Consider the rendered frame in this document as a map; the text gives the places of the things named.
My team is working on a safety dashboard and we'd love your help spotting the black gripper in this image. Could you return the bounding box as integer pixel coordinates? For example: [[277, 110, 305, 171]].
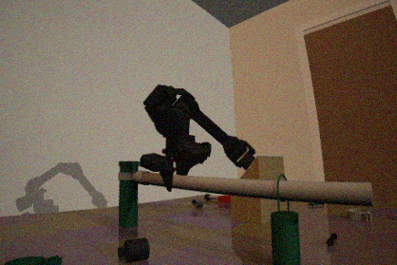
[[140, 131, 193, 192]]

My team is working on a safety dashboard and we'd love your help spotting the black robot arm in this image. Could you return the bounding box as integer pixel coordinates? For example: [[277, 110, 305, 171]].
[[143, 85, 255, 171]]

